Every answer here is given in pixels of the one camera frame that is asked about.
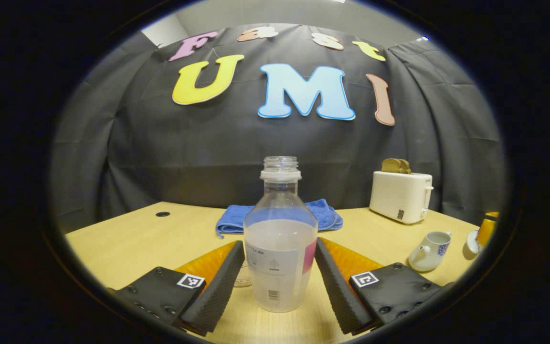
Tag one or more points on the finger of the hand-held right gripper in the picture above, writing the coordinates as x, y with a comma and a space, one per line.
488, 229

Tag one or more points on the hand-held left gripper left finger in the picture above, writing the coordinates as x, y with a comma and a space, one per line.
222, 286

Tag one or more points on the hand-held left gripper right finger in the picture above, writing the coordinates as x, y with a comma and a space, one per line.
337, 286

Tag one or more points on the round coaster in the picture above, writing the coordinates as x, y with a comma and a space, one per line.
245, 279

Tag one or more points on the white blue-flowered teacup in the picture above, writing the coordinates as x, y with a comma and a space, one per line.
428, 253

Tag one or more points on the clear plastic water bottle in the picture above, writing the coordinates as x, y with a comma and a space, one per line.
280, 239

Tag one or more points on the blue folded towel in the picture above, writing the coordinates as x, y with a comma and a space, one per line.
325, 215

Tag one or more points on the white toaster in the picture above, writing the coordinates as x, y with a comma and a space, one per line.
399, 196

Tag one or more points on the brown toast slice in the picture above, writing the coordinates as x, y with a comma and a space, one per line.
389, 166
405, 167

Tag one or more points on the black backdrop cloth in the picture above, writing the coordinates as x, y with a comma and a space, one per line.
160, 143

